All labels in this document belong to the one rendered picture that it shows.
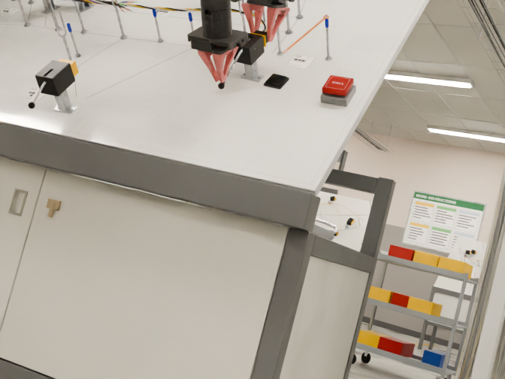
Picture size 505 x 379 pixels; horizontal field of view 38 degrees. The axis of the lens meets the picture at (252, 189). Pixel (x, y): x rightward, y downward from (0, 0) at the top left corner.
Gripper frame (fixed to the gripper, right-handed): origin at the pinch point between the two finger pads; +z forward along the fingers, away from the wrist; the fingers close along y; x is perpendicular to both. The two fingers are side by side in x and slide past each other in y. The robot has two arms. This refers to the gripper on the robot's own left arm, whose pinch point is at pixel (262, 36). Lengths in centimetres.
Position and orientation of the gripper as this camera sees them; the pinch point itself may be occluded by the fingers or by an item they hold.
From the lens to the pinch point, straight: 159.4
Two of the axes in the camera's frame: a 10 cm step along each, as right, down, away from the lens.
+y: -8.5, -2.6, 4.5
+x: -5.1, 2.4, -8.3
